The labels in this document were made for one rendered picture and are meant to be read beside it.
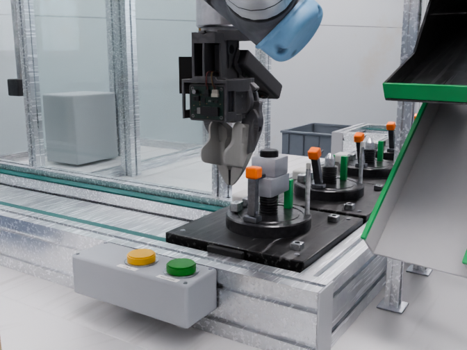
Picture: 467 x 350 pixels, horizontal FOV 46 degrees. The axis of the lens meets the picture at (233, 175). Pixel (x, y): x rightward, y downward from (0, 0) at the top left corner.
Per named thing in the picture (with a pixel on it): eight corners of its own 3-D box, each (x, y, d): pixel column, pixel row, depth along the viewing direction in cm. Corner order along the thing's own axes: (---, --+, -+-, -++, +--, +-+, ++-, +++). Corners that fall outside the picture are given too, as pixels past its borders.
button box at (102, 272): (187, 330, 69) (186, 285, 68) (73, 292, 80) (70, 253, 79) (217, 309, 75) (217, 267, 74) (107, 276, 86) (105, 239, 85)
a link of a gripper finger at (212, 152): (193, 188, 76) (192, 122, 74) (217, 180, 81) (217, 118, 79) (212, 191, 74) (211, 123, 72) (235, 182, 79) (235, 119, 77)
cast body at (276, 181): (271, 198, 85) (272, 154, 83) (247, 194, 87) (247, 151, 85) (295, 187, 91) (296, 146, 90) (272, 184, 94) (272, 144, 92)
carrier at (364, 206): (365, 226, 95) (370, 156, 92) (247, 207, 107) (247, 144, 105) (404, 197, 115) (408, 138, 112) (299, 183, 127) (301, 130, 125)
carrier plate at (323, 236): (303, 276, 74) (304, 260, 73) (165, 244, 86) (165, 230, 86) (363, 229, 94) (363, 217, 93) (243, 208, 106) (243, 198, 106)
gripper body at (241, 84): (181, 123, 73) (178, 30, 70) (216, 117, 80) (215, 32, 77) (228, 127, 69) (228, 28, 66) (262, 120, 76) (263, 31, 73)
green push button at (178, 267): (184, 285, 70) (183, 271, 70) (160, 278, 72) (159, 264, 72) (202, 275, 74) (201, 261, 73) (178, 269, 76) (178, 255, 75)
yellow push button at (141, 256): (142, 273, 74) (142, 260, 73) (121, 268, 76) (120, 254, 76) (162, 264, 77) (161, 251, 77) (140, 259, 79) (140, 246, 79)
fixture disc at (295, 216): (287, 244, 80) (288, 231, 80) (208, 228, 87) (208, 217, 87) (324, 220, 92) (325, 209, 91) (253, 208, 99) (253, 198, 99)
